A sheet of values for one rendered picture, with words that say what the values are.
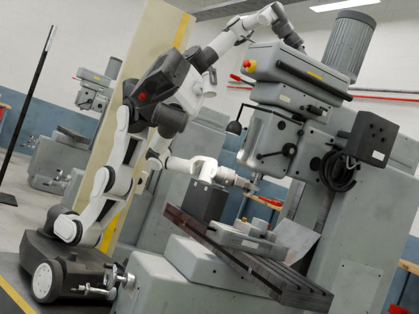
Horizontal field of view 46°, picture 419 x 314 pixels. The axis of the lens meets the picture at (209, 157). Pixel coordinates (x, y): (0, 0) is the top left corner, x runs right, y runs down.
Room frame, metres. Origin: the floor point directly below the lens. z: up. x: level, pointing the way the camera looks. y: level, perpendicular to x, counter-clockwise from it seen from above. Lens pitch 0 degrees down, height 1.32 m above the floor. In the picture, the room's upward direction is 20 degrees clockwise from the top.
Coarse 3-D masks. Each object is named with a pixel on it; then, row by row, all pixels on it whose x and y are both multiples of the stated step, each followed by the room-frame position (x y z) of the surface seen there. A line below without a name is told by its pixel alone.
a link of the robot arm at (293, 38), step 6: (288, 24) 2.34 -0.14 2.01; (282, 30) 2.34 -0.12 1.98; (288, 30) 2.34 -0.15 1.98; (276, 36) 2.38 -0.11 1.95; (282, 36) 2.36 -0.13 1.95; (288, 36) 2.36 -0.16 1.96; (294, 36) 2.35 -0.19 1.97; (288, 42) 2.38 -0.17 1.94; (294, 42) 2.35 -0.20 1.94; (300, 42) 2.34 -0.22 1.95; (294, 48) 2.36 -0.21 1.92
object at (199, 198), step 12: (192, 180) 2.82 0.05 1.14; (192, 192) 2.79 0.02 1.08; (204, 192) 2.71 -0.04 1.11; (216, 192) 2.68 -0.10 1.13; (228, 192) 2.73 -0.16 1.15; (192, 204) 2.76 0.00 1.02; (204, 204) 2.68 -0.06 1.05; (216, 204) 2.70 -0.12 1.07; (204, 216) 2.66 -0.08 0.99; (216, 216) 2.71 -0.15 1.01
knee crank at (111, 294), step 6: (72, 288) 2.23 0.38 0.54; (78, 288) 2.24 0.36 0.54; (84, 288) 2.25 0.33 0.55; (90, 288) 2.27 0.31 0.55; (96, 288) 2.28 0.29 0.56; (114, 288) 2.32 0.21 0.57; (84, 294) 2.25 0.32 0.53; (102, 294) 2.30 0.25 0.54; (108, 294) 2.30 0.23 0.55; (114, 294) 2.30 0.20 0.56
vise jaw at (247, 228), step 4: (236, 220) 2.28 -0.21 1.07; (240, 220) 2.28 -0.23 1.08; (236, 224) 2.27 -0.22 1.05; (240, 224) 2.24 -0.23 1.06; (244, 224) 2.21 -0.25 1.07; (248, 224) 2.22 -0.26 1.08; (236, 228) 2.26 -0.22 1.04; (240, 228) 2.23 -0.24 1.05; (244, 228) 2.20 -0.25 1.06; (248, 228) 2.17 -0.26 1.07; (252, 228) 2.16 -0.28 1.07; (256, 228) 2.19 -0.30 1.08; (244, 232) 2.19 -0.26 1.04; (248, 232) 2.16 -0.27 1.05; (252, 232) 2.17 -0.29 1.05; (256, 232) 2.18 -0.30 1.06; (260, 232) 2.18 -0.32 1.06; (252, 236) 2.17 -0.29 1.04; (256, 236) 2.18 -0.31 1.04
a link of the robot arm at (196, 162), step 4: (196, 156) 2.39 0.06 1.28; (200, 156) 2.39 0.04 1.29; (204, 156) 2.38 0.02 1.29; (192, 160) 2.39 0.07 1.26; (196, 160) 2.38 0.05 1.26; (200, 160) 2.39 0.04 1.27; (204, 160) 2.37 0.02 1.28; (208, 160) 2.36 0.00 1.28; (212, 160) 2.36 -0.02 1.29; (188, 164) 2.38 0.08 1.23; (192, 164) 2.39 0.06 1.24; (196, 164) 2.43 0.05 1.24; (200, 164) 2.43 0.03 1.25; (188, 168) 2.38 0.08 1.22; (192, 168) 2.40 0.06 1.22; (188, 172) 2.39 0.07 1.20; (192, 172) 2.41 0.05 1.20
